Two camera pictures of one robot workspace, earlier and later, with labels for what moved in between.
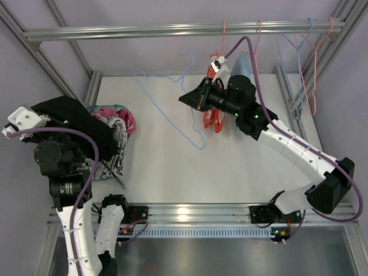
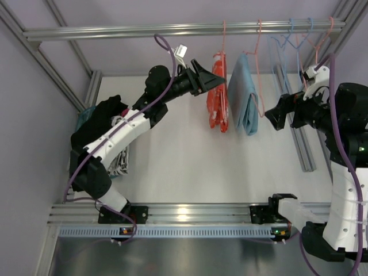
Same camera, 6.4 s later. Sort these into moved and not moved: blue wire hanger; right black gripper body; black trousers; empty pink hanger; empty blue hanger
Moved: blue wire hanger; black trousers; right black gripper body
Not moved: empty pink hanger; empty blue hanger
